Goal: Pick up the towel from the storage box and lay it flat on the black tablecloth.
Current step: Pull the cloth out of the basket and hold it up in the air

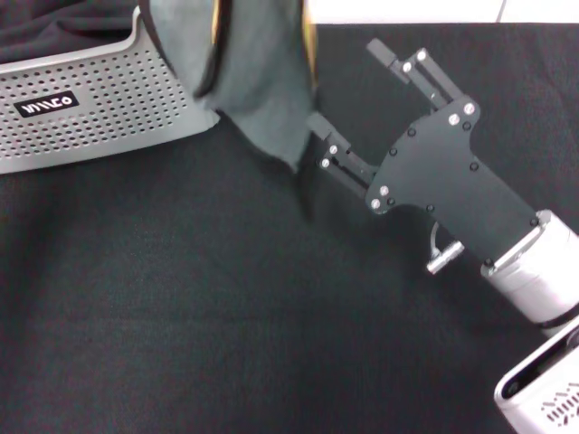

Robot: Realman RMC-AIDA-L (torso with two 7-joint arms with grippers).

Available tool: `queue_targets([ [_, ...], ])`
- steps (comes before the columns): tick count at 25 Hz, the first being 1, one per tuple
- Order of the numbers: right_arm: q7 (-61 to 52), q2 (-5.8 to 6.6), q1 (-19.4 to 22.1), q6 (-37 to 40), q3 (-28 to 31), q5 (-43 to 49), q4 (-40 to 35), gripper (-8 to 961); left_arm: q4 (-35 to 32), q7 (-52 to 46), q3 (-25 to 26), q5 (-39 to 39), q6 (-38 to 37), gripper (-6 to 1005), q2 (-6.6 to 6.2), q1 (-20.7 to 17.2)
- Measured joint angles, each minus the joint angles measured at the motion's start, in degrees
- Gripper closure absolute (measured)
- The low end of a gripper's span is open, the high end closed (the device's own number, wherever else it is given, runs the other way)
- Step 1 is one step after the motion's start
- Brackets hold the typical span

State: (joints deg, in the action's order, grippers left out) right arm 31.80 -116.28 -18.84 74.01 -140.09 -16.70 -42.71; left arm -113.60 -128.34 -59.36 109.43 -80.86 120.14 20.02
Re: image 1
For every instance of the grey towel with yellow back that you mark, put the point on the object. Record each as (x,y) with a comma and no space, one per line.
(262,81)

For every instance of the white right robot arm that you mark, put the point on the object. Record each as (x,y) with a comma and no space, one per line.
(538,276)

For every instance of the grey perforated storage box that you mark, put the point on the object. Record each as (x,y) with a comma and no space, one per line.
(113,104)

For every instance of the dark cloth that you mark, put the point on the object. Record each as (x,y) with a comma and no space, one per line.
(59,22)

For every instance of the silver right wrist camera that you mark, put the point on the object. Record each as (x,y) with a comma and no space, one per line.
(543,389)

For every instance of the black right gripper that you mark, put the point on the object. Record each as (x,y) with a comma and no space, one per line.
(443,181)

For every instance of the black tablecloth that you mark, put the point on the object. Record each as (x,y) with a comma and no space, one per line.
(226,294)

